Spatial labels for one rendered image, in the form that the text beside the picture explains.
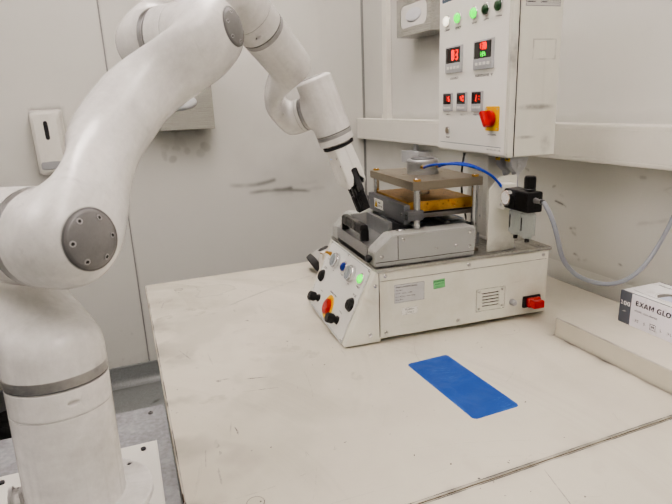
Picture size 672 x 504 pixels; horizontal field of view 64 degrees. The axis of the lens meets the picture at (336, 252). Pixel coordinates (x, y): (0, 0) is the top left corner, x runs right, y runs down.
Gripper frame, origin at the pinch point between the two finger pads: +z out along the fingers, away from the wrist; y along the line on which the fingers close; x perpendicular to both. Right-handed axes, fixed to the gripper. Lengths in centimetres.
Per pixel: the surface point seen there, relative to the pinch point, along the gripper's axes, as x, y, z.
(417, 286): 0.8, 17.0, 18.8
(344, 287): -12.9, 4.8, 16.2
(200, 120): -20, -125, -28
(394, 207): 5.7, 6.0, 3.0
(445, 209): 16.2, 9.9, 7.8
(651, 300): 39, 42, 34
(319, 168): 25, -143, 17
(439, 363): -5.0, 30.7, 30.1
